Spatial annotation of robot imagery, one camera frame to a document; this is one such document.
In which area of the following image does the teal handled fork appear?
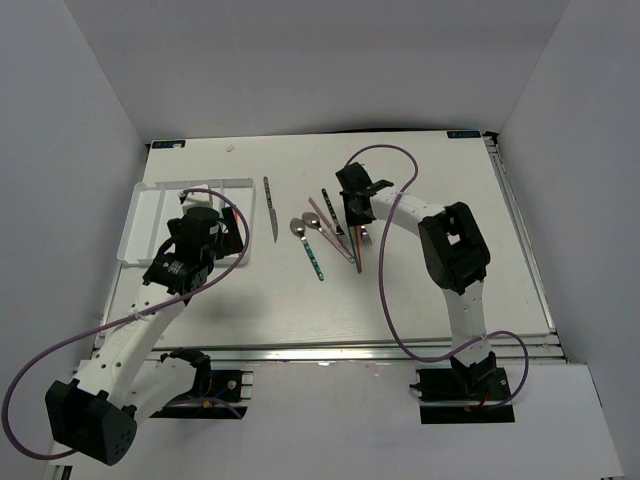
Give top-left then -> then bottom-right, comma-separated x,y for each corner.
360,225 -> 374,250

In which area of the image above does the white divided plastic tray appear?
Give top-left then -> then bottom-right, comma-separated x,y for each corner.
117,178 -> 256,267

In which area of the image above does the blue table label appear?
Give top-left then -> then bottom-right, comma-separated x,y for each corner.
151,139 -> 186,149
446,130 -> 482,139

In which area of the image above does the teal chopstick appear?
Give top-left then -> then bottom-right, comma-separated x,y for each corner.
350,226 -> 362,274

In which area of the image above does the left blue table label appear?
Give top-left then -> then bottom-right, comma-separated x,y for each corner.
151,139 -> 186,149

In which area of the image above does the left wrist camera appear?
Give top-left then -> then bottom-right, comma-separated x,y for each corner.
179,185 -> 213,213

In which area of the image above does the teal handled spoon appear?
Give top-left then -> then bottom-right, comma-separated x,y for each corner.
289,218 -> 325,281

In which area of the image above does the right blue table label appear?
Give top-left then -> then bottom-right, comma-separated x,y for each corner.
446,130 -> 482,139

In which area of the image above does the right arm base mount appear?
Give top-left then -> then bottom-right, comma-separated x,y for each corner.
409,368 -> 515,425

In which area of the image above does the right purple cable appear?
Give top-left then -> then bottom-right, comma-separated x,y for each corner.
344,144 -> 530,411

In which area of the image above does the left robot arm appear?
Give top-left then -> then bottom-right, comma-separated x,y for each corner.
45,206 -> 249,465

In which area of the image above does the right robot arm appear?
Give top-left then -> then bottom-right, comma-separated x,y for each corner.
336,162 -> 496,399

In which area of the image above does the black handled table knife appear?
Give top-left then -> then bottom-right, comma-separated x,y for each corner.
263,176 -> 279,242

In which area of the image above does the pink handled spoon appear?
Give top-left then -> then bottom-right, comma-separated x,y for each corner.
302,212 -> 355,264

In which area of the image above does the black handled fork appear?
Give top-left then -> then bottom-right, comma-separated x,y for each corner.
321,188 -> 350,250

